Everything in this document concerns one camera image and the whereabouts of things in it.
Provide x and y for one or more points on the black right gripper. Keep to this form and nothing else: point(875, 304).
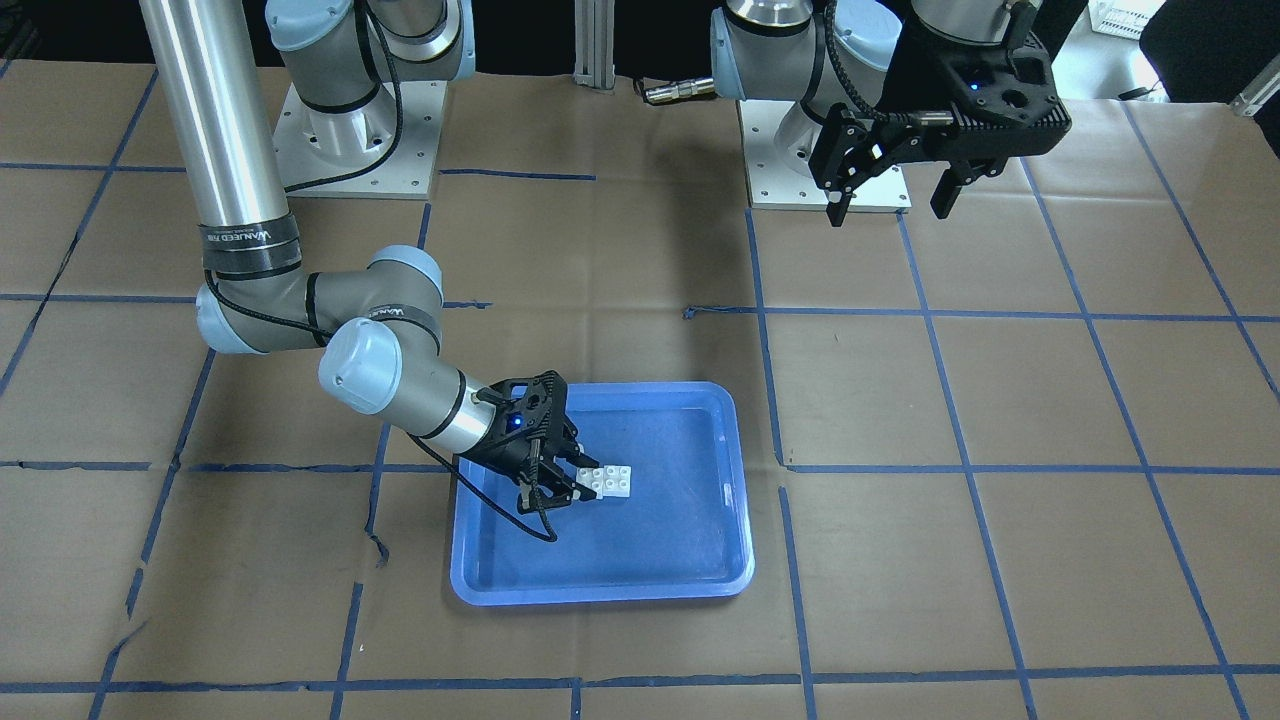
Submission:
point(493, 452)

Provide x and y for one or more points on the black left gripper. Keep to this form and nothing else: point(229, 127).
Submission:
point(916, 82)

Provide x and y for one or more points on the white square building block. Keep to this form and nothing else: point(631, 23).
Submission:
point(589, 483)

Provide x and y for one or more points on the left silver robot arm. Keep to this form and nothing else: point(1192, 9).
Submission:
point(712, 260)

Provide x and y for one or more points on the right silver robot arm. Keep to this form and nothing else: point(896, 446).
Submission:
point(378, 328)

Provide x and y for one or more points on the blue plastic tray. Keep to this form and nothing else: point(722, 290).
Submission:
point(682, 531)

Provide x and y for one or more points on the aluminium frame post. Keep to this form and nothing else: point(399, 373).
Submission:
point(593, 45)

